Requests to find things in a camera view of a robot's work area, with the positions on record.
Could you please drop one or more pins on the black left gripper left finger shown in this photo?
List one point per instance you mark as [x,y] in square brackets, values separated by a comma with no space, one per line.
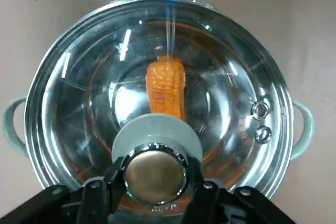
[86,197]

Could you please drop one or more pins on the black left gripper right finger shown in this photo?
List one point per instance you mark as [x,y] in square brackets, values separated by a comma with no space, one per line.
[215,200]

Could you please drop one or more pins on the glass pot lid steel knob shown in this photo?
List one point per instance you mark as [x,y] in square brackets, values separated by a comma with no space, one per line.
[78,103]

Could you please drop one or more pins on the yellow corn cob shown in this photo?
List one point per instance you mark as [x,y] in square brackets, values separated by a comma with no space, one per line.
[165,87]

